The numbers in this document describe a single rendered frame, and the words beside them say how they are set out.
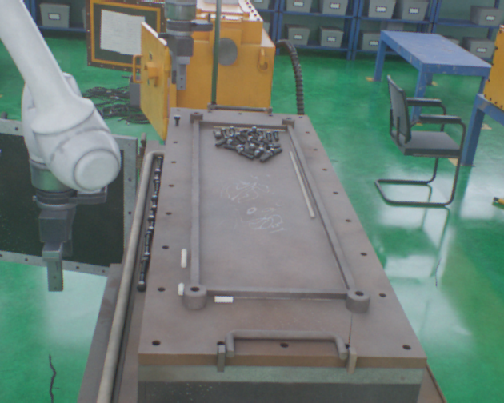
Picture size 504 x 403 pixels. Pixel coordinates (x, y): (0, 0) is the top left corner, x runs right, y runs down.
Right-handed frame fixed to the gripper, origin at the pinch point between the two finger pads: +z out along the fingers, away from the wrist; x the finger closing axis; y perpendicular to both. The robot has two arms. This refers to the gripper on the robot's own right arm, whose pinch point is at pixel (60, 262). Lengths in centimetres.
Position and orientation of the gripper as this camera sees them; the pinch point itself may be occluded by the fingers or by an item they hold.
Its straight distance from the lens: 137.7
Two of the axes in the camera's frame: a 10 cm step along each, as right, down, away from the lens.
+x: 1.3, 4.3, -8.9
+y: -9.9, -0.2, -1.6
